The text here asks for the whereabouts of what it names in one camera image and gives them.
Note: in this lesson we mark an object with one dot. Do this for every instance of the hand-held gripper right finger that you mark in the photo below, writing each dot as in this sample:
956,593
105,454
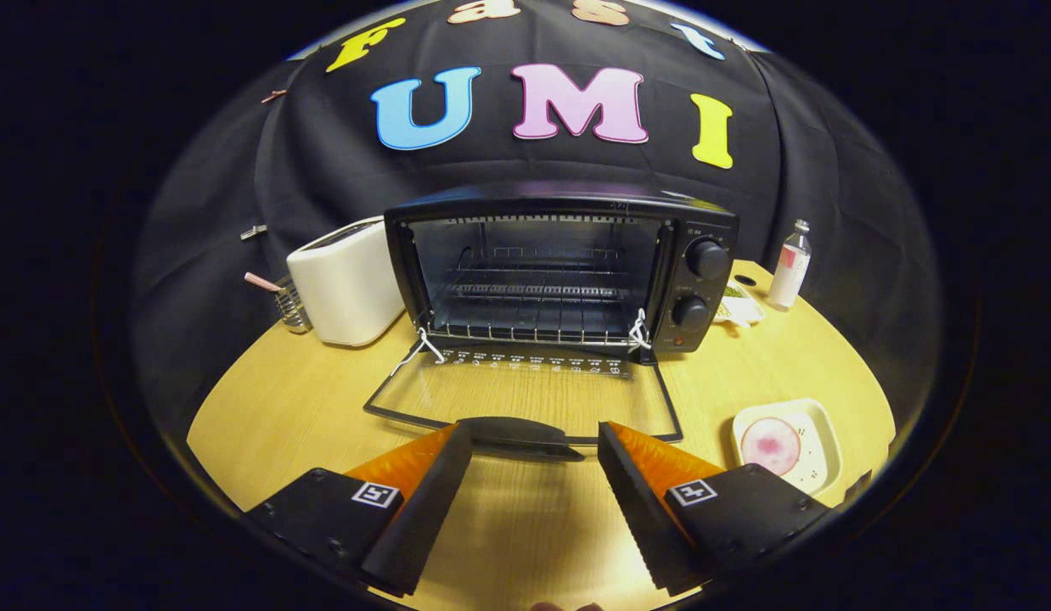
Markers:
640,518

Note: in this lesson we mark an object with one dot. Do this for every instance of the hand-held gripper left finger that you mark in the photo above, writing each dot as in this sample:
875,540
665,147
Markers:
424,526

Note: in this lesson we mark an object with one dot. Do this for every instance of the pink round food slice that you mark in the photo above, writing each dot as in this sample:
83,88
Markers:
770,445

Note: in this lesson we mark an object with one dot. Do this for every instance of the cream food tray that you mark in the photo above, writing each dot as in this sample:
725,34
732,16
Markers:
821,433

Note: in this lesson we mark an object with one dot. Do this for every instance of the black toaster oven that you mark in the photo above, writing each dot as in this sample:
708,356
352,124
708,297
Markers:
699,284

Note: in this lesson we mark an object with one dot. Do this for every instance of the white toaster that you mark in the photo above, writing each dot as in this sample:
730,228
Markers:
347,288

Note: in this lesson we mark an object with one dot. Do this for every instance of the metal oven rack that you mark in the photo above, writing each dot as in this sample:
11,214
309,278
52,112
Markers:
534,290

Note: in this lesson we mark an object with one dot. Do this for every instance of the white divided bean dish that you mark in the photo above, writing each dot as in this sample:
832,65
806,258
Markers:
742,310

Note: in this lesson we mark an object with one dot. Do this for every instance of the metal mesh cup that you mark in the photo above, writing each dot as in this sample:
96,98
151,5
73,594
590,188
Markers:
294,310

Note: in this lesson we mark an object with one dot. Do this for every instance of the clear bottle white label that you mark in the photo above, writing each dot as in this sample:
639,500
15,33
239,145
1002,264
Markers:
787,276

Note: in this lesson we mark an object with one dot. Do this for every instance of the pink straw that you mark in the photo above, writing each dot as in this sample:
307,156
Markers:
261,281

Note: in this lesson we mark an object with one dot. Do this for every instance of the silver cloth clip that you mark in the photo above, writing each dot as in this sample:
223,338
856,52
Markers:
254,232

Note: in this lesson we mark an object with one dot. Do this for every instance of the black backdrop cloth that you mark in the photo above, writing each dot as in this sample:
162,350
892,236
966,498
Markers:
322,170

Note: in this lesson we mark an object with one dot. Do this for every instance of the pink cloth clip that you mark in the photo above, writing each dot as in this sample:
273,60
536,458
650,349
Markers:
273,96

